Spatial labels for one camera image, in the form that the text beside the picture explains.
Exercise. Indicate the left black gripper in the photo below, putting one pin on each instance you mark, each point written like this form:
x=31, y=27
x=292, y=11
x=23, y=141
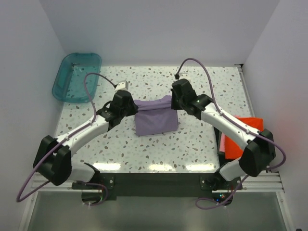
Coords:
x=134, y=108

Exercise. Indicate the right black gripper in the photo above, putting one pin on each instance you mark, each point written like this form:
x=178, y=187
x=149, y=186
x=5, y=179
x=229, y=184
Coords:
x=174, y=106

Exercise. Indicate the purple t shirt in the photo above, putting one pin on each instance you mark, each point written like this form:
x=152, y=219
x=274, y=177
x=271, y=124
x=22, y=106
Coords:
x=155, y=117

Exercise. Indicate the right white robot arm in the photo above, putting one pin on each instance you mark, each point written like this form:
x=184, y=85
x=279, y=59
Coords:
x=257, y=146

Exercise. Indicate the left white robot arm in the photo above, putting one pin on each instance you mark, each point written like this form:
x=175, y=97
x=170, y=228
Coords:
x=54, y=156

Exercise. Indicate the teal plastic basket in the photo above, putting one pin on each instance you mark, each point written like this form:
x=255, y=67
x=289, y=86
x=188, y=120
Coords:
x=77, y=70

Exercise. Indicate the pink folded t shirt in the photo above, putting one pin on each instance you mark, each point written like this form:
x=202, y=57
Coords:
x=222, y=143

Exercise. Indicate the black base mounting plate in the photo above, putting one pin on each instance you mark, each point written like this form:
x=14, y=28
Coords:
x=153, y=185

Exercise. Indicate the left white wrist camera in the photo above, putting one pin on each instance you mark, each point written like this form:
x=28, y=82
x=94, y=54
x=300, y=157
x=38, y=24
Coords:
x=123, y=85

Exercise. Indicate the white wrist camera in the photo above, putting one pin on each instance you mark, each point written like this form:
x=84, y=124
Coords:
x=123, y=85
x=182, y=76

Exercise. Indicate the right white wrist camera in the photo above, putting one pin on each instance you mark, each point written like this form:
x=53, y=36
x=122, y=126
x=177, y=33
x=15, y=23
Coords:
x=182, y=76

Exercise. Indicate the aluminium frame rail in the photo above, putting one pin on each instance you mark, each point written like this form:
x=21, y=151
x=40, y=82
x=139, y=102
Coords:
x=264, y=182

